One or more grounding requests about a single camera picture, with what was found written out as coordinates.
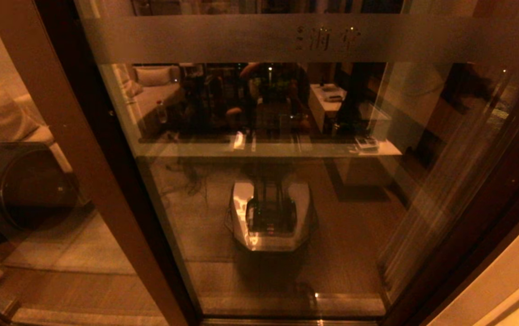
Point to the brown framed sliding glass door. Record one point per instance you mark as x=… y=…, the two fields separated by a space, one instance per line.
x=354 y=226

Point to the brown framed fixed glass panel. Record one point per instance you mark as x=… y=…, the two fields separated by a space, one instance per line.
x=83 y=136

